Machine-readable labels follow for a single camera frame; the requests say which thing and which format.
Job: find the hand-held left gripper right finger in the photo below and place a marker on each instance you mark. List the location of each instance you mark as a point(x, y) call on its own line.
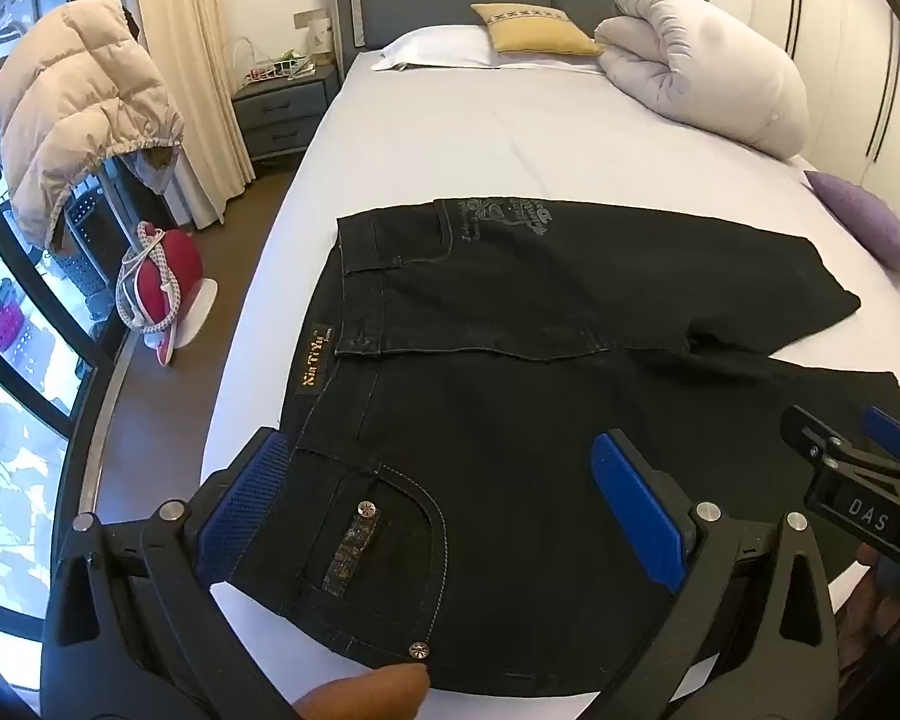
point(637, 510)

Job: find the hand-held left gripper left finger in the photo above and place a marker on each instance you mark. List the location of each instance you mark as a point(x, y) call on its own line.
point(246, 510)

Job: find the black pants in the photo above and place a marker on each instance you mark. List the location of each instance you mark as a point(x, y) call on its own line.
point(495, 427)

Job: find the person's right hand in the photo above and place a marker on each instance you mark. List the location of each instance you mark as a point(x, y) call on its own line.
point(862, 585)

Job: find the person's left hand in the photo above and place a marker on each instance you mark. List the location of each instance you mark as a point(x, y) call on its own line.
point(367, 697)

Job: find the purple pillow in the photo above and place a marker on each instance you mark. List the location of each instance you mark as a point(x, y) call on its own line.
point(862, 217)

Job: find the red garment steamer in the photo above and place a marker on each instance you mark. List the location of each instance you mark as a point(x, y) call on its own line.
point(180, 262)

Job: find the large window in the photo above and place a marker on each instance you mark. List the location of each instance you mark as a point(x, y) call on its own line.
point(15, 390)

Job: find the black perforated metal rack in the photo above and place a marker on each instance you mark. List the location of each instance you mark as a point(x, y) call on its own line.
point(86, 232)

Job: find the folded white duvet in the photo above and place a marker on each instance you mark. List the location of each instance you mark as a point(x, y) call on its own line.
point(705, 67)

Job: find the bed with white sheet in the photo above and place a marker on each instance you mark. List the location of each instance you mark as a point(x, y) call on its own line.
point(495, 142)

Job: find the grey nightstand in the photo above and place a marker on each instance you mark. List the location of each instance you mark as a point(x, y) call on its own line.
point(285, 112)

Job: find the white wardrobe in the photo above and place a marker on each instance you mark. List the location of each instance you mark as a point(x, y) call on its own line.
point(832, 15)

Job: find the beige puffer jacket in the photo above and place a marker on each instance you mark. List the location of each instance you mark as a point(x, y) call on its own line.
point(82, 105)

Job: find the beige curtain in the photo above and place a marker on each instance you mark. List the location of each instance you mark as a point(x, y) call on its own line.
point(180, 52)

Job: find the yellow cushion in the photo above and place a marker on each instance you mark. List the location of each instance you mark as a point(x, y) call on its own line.
point(532, 28)

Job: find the white pillow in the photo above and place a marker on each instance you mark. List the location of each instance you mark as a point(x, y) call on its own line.
point(435, 49)

